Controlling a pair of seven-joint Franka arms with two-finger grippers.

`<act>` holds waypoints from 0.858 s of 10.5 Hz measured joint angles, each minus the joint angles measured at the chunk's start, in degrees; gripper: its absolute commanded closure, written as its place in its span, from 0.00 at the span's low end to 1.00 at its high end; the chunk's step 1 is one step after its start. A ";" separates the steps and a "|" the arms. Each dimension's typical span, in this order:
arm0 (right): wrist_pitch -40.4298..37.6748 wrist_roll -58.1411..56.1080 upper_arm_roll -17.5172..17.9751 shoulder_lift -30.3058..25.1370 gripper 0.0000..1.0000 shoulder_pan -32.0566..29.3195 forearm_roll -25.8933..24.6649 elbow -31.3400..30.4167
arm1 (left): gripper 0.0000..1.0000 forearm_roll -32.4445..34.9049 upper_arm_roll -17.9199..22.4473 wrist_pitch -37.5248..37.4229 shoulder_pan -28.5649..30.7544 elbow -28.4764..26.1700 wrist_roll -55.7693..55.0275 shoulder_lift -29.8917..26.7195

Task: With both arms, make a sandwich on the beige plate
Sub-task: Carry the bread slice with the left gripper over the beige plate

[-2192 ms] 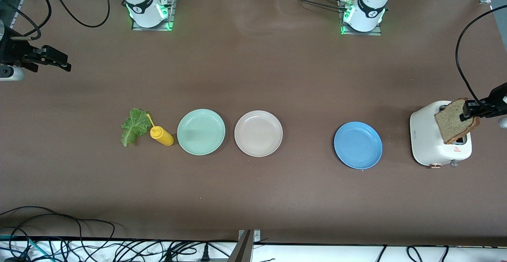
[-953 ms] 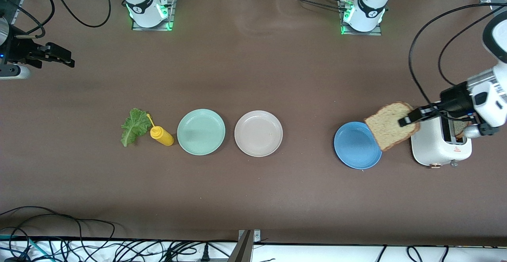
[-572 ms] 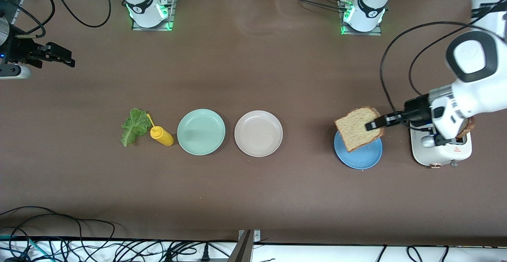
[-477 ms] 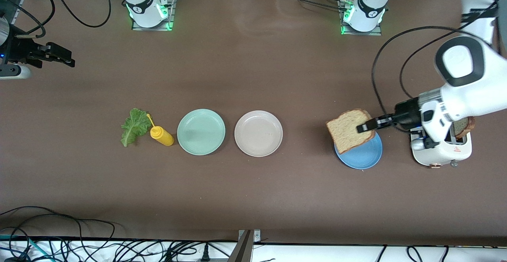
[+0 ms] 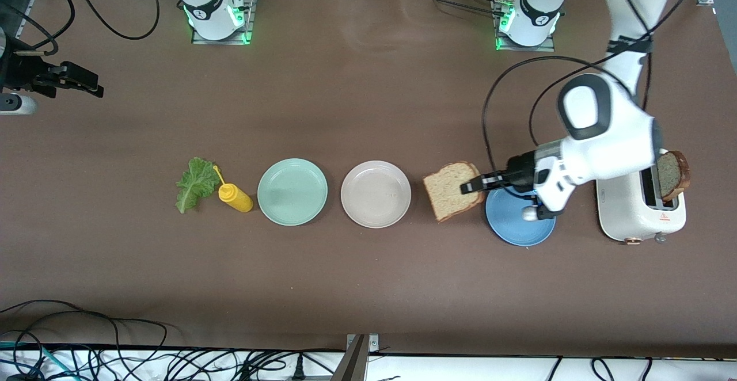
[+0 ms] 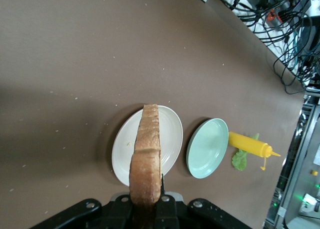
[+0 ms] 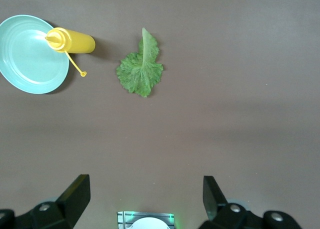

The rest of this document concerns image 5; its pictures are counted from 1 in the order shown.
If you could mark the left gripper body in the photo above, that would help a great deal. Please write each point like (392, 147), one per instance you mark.
(520, 174)

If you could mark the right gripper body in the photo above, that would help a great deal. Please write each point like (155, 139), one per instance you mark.
(18, 73)

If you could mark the light crust bread slice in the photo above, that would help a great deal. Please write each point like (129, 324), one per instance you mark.
(449, 191)

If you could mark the green lettuce leaf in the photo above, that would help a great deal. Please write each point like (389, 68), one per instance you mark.
(196, 182)

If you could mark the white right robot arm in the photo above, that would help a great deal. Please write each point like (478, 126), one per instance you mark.
(207, 1)

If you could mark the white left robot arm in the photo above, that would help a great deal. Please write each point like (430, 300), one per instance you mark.
(610, 133)

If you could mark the blue plate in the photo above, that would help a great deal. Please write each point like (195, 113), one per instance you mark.
(518, 231)

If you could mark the beige plate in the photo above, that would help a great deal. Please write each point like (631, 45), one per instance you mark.
(376, 194)

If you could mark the mint green plate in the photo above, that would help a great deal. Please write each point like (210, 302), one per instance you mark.
(292, 192)

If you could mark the white toaster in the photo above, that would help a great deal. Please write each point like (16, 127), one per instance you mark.
(622, 214)

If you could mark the dark crust bread slice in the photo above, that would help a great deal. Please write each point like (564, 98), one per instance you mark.
(672, 174)

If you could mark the yellow mustard squeeze bottle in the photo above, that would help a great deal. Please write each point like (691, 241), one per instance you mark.
(236, 197)

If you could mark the black power plug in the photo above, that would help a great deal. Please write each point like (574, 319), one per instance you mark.
(298, 369)

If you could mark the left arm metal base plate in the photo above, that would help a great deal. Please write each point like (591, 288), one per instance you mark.
(527, 49)

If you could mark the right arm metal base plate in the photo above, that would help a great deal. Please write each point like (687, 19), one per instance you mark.
(221, 42)

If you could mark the grey metal bracket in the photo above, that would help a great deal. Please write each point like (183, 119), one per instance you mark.
(354, 364)

